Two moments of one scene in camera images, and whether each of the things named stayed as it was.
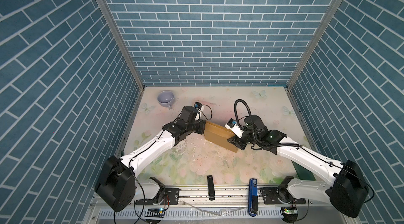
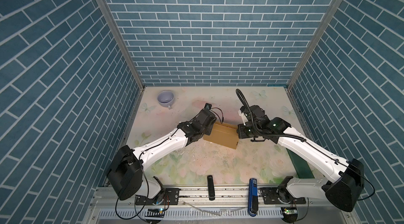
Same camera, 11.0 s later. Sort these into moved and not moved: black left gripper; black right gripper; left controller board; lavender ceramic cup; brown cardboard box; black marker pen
Moved: black right gripper; black left gripper
Not moved: black marker pen; lavender ceramic cup; brown cardboard box; left controller board
